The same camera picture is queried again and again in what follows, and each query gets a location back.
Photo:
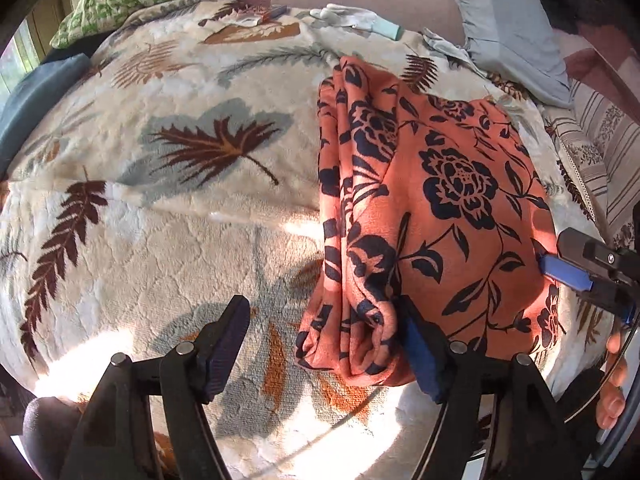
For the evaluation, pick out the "window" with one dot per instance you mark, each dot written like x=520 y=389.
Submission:
x=15 y=60

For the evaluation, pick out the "small red blue box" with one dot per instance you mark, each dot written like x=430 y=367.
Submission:
x=272 y=11

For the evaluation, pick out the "small white packet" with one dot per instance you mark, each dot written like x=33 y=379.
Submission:
x=247 y=20

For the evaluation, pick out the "person's dark trouser leg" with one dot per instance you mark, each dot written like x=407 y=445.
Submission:
x=45 y=435

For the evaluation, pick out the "blue-grey folded cloth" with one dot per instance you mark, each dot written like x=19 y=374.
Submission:
x=35 y=100

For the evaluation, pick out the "cream leaf-print blanket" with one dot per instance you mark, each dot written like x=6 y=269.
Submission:
x=150 y=260

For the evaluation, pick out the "small teal box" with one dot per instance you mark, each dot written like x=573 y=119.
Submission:
x=387 y=30

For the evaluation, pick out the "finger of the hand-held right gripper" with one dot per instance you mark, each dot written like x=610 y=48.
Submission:
x=565 y=270
x=575 y=245

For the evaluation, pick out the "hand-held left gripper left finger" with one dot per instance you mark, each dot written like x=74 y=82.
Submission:
x=225 y=355

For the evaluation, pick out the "orange black floral garment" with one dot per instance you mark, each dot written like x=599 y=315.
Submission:
x=450 y=210

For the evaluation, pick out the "white cloth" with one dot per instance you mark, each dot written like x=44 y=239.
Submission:
x=445 y=45

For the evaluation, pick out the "white glove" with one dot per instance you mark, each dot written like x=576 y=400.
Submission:
x=345 y=14

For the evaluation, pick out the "beige striped cushion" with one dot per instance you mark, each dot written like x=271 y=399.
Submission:
x=610 y=140

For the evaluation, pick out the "person's right hand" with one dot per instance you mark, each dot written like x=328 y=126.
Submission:
x=612 y=400

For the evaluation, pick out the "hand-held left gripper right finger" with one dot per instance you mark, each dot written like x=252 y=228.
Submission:
x=422 y=355

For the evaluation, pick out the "grey pillow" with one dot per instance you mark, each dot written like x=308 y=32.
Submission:
x=505 y=25

